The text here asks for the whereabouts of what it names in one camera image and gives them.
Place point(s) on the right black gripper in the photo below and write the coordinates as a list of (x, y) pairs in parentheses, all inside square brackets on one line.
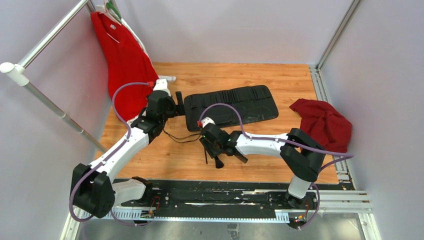
[(212, 152)]

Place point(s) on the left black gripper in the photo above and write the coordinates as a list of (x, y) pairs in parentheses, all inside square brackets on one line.
[(177, 109)]

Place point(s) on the black makeup brush roll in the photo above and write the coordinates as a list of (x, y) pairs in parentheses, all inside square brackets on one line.
[(253, 103)]

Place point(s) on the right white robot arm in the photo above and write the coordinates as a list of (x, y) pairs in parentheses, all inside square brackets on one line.
[(303, 155)]

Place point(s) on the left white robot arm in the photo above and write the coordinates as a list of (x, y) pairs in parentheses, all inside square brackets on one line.
[(92, 186)]

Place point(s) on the black comb brush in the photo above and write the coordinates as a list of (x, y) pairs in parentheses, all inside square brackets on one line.
[(242, 158)]

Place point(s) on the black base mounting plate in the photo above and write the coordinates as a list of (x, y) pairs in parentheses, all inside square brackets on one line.
[(223, 199)]

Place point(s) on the red hanging shirt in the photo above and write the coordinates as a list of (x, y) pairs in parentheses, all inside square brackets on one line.
[(127, 63)]

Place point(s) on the dark red crumpled cloth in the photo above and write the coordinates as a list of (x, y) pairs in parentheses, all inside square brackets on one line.
[(322, 122)]

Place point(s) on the green white hangers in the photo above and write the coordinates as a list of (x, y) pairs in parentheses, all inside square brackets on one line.
[(108, 9)]

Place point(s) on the metal clothes rack pole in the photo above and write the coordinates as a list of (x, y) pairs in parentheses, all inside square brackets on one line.
[(71, 71)]

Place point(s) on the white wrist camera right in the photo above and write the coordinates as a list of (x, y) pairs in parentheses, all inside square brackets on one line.
[(205, 121)]

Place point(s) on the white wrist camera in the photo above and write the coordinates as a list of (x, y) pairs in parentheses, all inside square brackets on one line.
[(162, 85), (205, 121)]

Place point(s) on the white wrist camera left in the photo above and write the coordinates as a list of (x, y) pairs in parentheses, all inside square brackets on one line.
[(162, 85)]

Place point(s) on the aluminium frame post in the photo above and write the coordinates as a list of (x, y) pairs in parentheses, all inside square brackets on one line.
[(348, 16)]

